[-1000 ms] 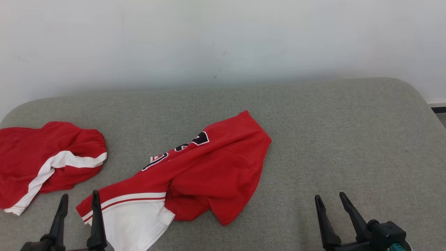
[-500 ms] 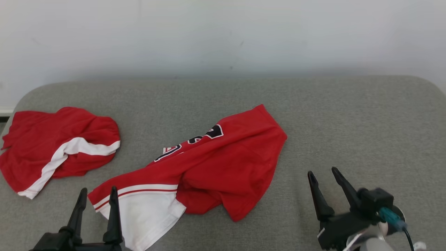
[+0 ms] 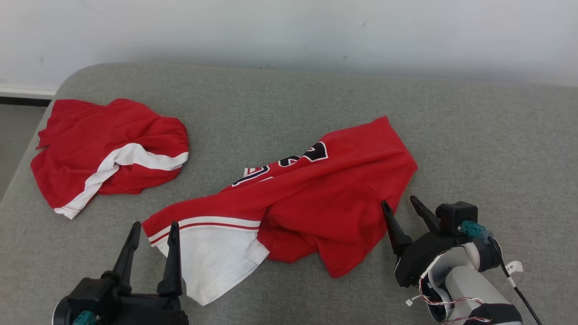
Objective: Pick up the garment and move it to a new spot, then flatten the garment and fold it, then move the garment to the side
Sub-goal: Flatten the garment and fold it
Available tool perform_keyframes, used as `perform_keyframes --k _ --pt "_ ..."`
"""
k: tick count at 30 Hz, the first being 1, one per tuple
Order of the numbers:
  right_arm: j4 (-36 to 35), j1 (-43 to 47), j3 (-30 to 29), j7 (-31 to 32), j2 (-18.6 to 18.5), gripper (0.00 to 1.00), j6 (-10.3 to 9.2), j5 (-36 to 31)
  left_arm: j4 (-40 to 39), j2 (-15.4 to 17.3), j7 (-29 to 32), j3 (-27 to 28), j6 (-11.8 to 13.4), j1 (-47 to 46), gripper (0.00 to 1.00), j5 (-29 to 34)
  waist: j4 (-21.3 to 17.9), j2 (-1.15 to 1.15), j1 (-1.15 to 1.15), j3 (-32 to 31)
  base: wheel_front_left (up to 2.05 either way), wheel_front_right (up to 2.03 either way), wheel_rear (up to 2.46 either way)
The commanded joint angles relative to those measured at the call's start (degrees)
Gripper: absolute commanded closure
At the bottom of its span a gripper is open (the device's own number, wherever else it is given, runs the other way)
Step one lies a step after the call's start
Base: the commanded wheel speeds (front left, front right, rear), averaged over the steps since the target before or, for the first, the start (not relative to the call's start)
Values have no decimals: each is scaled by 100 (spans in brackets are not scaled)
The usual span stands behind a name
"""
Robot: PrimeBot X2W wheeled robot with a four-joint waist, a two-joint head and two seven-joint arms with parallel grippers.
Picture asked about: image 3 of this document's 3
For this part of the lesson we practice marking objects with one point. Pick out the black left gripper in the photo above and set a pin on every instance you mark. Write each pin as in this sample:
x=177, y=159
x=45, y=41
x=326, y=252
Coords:
x=149, y=311

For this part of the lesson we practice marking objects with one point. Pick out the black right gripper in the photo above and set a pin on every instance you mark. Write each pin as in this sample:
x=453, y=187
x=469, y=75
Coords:
x=420, y=257

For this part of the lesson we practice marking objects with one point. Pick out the red Bulls 23 jersey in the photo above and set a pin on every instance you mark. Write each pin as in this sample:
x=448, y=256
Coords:
x=325, y=203

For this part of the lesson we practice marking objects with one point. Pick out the red shorts with white stripe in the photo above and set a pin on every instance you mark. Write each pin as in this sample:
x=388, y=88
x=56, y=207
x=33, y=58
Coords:
x=113, y=131

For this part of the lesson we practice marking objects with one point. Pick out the white and grey right arm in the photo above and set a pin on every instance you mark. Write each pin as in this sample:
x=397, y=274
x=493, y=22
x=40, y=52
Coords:
x=469, y=284

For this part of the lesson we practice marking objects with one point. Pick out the white skirting board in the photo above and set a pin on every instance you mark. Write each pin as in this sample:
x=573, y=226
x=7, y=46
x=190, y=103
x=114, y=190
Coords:
x=22, y=91

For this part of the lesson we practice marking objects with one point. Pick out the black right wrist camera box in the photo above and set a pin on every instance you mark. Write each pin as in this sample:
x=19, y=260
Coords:
x=456, y=216

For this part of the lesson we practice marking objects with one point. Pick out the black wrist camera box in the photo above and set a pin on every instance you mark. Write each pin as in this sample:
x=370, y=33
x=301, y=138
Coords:
x=456, y=216
x=90, y=295

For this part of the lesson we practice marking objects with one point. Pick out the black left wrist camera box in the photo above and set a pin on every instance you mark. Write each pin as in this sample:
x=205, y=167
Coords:
x=90, y=295

